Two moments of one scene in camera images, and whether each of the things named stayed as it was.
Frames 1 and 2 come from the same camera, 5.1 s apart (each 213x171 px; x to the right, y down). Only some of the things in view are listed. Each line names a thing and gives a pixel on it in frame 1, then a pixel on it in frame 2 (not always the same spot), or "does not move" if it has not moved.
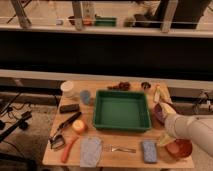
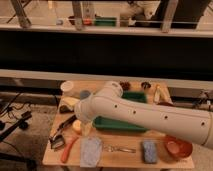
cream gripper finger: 165,140 to 86,127
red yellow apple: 78,125 does not move
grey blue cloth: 91,150 does not move
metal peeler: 57,142 does not move
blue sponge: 150,151 does not move
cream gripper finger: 168,109 to 71,101
